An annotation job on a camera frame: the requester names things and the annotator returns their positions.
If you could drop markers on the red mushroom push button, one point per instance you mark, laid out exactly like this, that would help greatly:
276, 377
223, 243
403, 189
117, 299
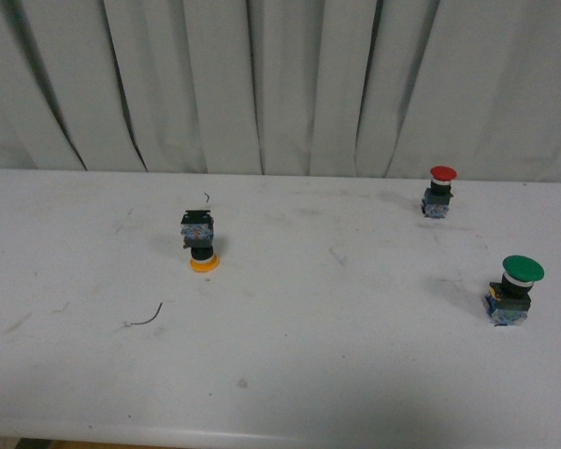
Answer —
437, 197

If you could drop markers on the white pleated curtain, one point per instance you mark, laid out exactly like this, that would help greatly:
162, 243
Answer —
375, 89

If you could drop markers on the green mushroom push button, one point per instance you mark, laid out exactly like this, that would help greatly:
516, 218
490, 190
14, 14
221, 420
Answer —
507, 302

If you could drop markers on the yellow mushroom push button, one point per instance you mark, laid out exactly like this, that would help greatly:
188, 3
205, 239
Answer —
197, 230

